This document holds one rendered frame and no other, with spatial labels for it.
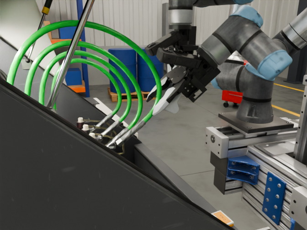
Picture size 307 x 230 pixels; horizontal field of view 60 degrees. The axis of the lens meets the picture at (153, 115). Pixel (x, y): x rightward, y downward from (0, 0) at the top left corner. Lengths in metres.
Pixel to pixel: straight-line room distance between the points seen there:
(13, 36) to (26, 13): 0.08
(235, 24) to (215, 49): 0.08
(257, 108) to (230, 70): 0.19
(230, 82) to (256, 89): 0.11
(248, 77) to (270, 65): 0.46
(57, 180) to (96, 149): 0.06
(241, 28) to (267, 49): 0.08
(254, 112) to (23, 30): 0.91
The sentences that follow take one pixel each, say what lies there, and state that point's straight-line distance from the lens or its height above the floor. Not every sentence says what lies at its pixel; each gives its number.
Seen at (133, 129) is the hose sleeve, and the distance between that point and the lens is 0.72.
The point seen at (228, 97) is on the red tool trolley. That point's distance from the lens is 5.08.
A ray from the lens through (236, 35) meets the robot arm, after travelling 0.71.
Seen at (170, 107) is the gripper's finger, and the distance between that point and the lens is 0.71.
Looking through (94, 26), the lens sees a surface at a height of 1.41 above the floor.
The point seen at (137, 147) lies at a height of 0.95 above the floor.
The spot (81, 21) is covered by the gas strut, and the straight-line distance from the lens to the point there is 0.32.
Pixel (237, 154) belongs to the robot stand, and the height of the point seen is 0.91.
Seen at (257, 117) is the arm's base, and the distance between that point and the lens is 1.16.
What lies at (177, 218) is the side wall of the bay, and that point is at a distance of 0.44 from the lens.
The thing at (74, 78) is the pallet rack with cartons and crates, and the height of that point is 0.38.
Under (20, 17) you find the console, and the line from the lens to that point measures 0.99.
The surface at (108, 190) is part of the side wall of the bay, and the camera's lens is 0.36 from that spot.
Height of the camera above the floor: 1.41
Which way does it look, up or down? 18 degrees down
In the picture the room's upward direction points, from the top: straight up
